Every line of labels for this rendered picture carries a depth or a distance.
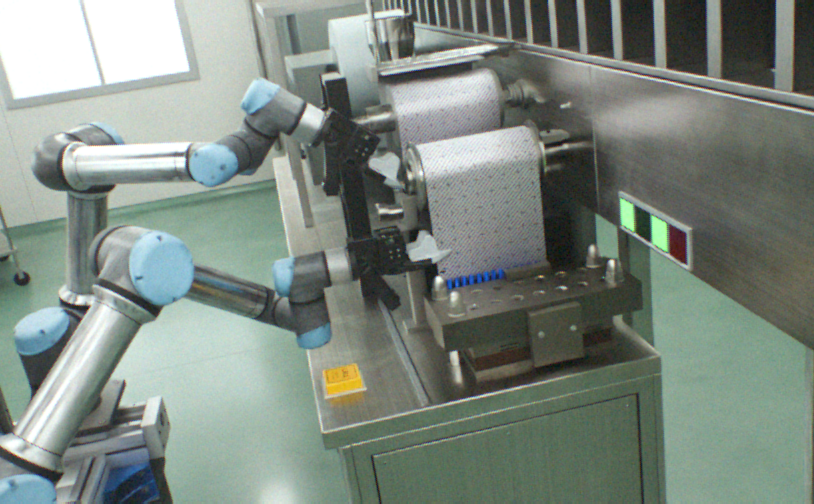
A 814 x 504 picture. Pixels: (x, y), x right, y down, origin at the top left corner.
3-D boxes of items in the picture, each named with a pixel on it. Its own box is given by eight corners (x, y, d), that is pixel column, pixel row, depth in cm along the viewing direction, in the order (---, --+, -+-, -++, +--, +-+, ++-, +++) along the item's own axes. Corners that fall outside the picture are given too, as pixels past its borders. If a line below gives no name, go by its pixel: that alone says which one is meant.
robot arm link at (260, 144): (205, 163, 158) (230, 120, 153) (231, 149, 168) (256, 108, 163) (237, 188, 158) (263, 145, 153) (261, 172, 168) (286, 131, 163)
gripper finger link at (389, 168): (418, 169, 163) (379, 147, 160) (403, 194, 164) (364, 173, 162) (415, 167, 166) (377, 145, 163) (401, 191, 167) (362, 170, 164)
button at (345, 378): (324, 380, 163) (322, 369, 162) (358, 372, 164) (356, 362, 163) (327, 396, 156) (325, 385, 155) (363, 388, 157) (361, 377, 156)
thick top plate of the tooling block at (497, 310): (427, 321, 166) (423, 294, 164) (608, 282, 171) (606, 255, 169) (445, 353, 151) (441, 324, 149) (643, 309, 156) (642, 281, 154)
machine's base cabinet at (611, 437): (311, 328, 409) (278, 165, 380) (433, 303, 418) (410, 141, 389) (404, 782, 175) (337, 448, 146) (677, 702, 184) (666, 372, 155)
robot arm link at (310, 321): (307, 328, 174) (298, 281, 170) (342, 338, 167) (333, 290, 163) (279, 343, 169) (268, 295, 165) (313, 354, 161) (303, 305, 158)
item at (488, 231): (440, 286, 168) (428, 202, 162) (546, 264, 172) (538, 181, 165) (440, 287, 168) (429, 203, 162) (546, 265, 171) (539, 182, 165)
